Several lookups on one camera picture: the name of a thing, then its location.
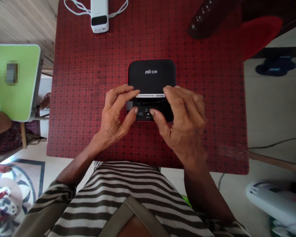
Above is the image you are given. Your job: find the white paper strip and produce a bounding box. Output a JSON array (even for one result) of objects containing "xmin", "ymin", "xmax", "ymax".
[{"xmin": 136, "ymin": 93, "xmax": 166, "ymax": 99}]

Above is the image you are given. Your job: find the wooden pole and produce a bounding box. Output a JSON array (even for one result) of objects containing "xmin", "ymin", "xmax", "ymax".
[{"xmin": 249, "ymin": 151, "xmax": 296, "ymax": 175}]

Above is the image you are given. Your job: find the black cable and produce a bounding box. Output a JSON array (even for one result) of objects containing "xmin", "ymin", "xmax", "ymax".
[{"xmin": 247, "ymin": 139, "xmax": 296, "ymax": 150}]

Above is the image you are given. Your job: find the dark blue slippers pair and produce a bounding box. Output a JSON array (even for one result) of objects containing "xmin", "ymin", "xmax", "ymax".
[{"xmin": 255, "ymin": 56, "xmax": 296, "ymax": 78}]

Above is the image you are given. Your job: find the red patterned tablecloth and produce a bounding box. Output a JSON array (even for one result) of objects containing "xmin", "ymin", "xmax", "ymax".
[{"xmin": 46, "ymin": 0, "xmax": 250, "ymax": 175}]

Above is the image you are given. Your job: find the white plastic appliance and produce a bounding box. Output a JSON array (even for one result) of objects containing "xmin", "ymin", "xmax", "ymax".
[{"xmin": 245, "ymin": 179, "xmax": 296, "ymax": 237}]

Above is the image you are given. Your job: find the black receipt printer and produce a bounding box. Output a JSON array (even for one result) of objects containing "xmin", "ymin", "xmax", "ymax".
[{"xmin": 127, "ymin": 59, "xmax": 178, "ymax": 122}]

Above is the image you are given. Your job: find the person's right hand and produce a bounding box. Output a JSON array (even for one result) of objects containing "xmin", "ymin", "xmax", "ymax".
[{"xmin": 149, "ymin": 85, "xmax": 209, "ymax": 164}]

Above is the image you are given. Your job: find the green folding table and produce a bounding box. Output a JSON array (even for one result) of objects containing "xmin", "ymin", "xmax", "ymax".
[{"xmin": 0, "ymin": 44, "xmax": 51, "ymax": 149}]

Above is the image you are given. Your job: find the red plastic chair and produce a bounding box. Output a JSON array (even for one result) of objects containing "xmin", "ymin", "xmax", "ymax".
[{"xmin": 236, "ymin": 15, "xmax": 284, "ymax": 61}]

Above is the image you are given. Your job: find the person's body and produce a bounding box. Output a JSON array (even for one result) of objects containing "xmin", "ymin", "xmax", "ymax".
[{"xmin": 19, "ymin": 160, "xmax": 253, "ymax": 237}]

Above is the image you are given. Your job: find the white cable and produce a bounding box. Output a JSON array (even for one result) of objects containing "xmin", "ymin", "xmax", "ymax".
[{"xmin": 63, "ymin": 0, "xmax": 129, "ymax": 18}]

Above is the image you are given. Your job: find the person's left hand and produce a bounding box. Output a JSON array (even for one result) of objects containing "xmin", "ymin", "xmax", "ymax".
[{"xmin": 98, "ymin": 84, "xmax": 141, "ymax": 148}]

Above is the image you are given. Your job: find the white power bank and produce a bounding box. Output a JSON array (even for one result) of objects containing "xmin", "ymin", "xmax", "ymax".
[{"xmin": 90, "ymin": 0, "xmax": 112, "ymax": 34}]

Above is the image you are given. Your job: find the dark red fan base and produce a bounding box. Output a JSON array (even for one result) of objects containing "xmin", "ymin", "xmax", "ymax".
[{"xmin": 188, "ymin": 0, "xmax": 240, "ymax": 40}]

